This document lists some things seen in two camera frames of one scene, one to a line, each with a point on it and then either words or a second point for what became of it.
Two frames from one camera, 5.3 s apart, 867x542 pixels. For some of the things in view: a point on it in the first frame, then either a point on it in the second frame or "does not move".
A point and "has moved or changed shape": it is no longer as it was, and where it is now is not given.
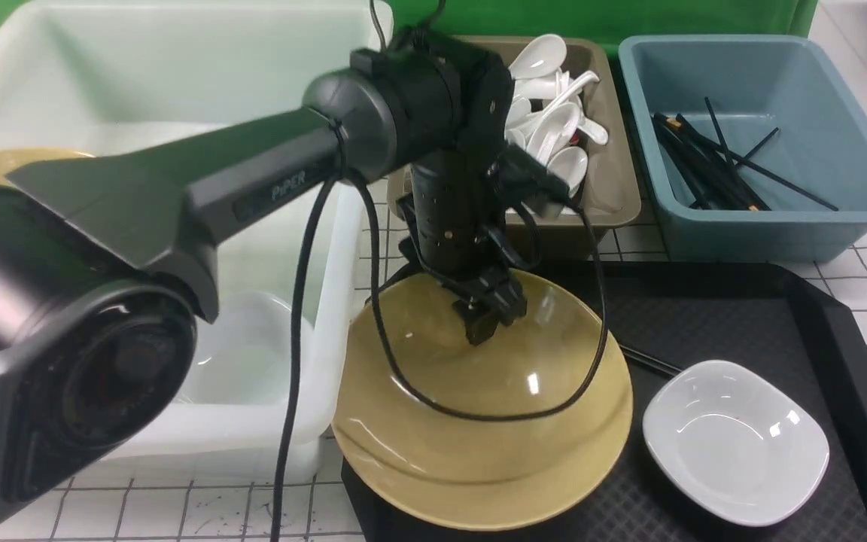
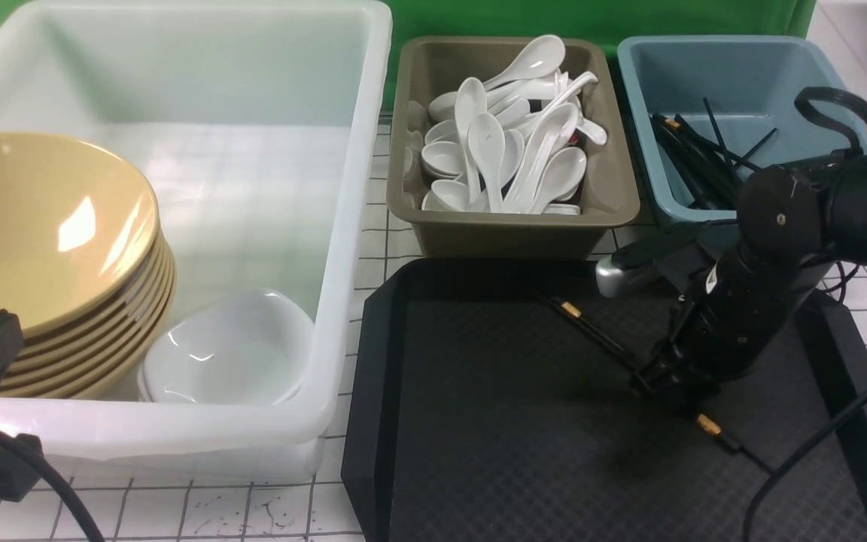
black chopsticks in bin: x=712 y=174 does not move
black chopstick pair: x=649 y=363 has moved or changed shape
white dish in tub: x=244 y=357 does not move
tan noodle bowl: x=491 y=475 has moved or changed shape
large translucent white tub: x=113 y=78 does not move
